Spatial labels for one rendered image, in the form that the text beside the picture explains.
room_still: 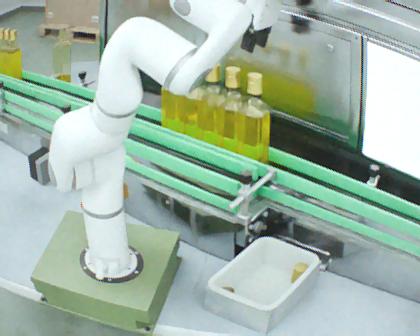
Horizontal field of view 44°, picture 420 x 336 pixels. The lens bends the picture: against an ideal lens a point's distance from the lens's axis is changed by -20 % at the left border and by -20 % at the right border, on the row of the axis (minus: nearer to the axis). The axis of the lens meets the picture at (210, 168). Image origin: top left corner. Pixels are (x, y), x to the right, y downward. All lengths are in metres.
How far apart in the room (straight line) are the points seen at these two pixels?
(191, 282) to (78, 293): 0.32
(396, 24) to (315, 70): 0.32
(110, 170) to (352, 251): 0.59
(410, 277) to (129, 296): 0.67
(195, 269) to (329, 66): 0.58
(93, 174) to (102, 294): 0.27
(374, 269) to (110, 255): 0.62
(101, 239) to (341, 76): 0.67
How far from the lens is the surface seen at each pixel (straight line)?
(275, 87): 1.54
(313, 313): 1.35
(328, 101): 1.47
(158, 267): 1.34
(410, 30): 1.30
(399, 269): 1.36
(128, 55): 0.98
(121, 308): 1.24
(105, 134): 1.06
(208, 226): 1.46
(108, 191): 1.19
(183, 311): 1.35
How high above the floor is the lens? 1.70
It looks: 31 degrees down
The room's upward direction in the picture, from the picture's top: straight up
